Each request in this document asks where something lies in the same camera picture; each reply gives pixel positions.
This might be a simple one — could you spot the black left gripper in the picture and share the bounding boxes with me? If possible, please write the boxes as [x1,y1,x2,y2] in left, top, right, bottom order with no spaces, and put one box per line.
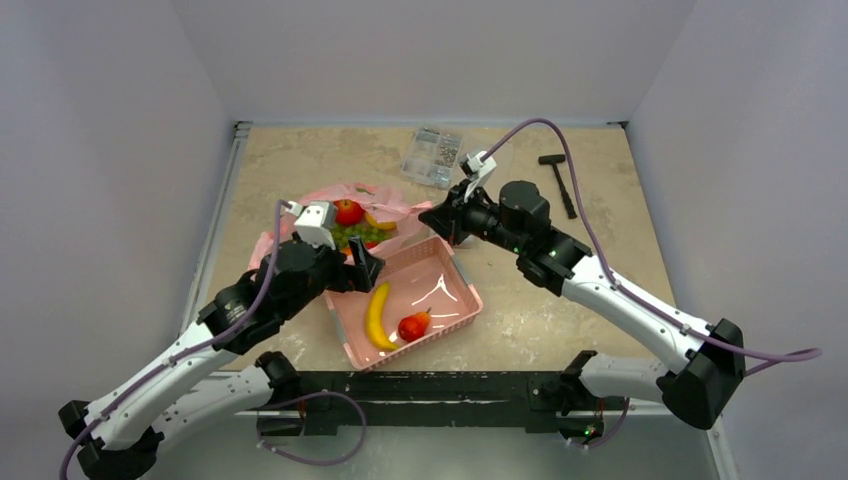
[282,231,384,320]

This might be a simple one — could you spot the green fake grapes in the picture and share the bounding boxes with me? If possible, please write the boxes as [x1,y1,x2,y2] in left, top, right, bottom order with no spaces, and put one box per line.
[331,223,392,248]

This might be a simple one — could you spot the yellow fake banana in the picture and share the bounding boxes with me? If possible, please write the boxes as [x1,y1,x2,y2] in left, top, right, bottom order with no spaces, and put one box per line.
[364,282,398,351]

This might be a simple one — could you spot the pink plastic bag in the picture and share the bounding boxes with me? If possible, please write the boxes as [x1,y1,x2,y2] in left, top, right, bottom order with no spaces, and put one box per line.
[247,183,433,270]

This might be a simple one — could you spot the red orange fake pear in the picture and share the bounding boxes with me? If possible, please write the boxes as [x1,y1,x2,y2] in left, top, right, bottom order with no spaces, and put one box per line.
[397,308,431,343]

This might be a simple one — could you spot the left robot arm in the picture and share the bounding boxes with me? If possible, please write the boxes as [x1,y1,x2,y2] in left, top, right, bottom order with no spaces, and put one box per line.
[58,237,385,479]

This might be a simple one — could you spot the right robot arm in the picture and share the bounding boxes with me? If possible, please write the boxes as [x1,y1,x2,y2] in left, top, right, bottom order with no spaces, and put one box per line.
[418,180,745,430]

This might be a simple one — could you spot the orange fake fruit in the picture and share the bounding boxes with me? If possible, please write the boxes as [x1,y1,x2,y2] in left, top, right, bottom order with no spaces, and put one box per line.
[364,212,397,232]

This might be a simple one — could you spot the red fake apple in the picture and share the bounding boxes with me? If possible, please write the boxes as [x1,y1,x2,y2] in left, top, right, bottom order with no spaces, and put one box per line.
[334,199,365,227]

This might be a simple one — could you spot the pink plastic basket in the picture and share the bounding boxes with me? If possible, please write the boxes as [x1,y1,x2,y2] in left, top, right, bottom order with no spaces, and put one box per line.
[324,236,483,372]

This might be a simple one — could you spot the black hammer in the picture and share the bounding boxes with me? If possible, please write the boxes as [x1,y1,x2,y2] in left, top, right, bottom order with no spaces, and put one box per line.
[537,154,579,220]

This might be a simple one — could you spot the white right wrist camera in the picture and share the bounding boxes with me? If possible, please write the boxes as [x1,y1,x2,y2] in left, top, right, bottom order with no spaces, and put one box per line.
[460,150,497,202]

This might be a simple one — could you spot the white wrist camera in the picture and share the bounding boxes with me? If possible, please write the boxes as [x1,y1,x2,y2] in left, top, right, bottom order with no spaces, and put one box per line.
[284,201,337,250]
[460,150,497,202]

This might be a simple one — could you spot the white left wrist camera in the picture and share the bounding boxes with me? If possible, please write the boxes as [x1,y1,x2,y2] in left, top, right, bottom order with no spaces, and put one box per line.
[284,201,337,250]

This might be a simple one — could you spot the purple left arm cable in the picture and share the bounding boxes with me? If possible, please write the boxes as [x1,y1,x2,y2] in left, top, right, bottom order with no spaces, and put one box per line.
[58,199,369,480]

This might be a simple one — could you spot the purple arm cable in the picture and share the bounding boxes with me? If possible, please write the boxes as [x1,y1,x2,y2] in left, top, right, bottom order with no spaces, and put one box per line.
[58,199,369,480]
[480,118,824,452]

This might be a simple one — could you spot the aluminium table frame rail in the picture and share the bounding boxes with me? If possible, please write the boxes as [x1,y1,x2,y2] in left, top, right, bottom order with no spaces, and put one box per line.
[125,120,740,480]

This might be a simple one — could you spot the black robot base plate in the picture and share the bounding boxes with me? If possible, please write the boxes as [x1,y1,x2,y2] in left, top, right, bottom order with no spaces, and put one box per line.
[256,371,625,438]

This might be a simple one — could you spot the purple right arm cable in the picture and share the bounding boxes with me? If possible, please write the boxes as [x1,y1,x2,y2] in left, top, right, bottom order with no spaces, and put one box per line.
[480,118,824,452]

